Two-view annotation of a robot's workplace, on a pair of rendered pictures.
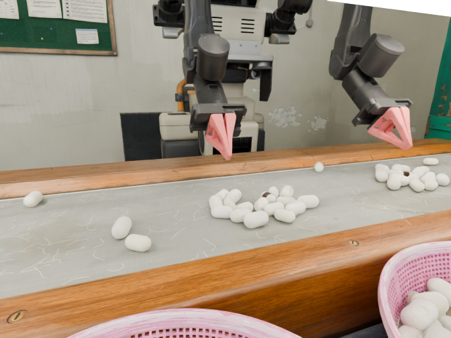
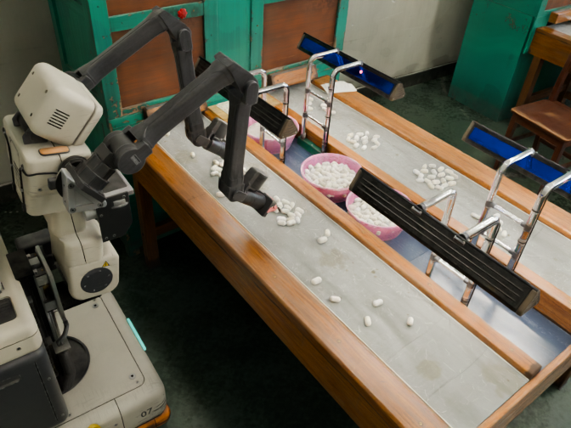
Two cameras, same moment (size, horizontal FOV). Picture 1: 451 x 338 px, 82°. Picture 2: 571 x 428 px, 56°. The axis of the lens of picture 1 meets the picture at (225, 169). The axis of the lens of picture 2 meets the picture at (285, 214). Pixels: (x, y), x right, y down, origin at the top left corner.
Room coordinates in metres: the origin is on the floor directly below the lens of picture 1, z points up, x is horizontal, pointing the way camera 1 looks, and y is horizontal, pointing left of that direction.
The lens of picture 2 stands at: (0.96, 1.42, 2.02)
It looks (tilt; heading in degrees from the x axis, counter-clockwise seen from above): 39 degrees down; 248
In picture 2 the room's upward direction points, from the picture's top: 4 degrees clockwise
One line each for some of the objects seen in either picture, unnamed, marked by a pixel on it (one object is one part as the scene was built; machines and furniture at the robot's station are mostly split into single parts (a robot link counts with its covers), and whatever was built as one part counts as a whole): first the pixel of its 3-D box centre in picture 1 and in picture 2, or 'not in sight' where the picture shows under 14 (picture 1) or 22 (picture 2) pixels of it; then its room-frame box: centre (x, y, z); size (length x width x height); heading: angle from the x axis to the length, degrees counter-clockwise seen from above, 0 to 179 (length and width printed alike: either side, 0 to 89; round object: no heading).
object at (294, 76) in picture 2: not in sight; (293, 76); (0.01, -1.02, 0.83); 0.30 x 0.06 x 0.07; 18
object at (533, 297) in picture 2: not in sight; (435, 231); (0.15, 0.51, 1.08); 0.62 x 0.08 x 0.07; 108
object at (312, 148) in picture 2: not in sight; (330, 104); (0.00, -0.55, 0.90); 0.20 x 0.19 x 0.45; 108
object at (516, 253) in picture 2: not in sight; (516, 220); (-0.31, 0.37, 0.90); 0.20 x 0.19 x 0.45; 108
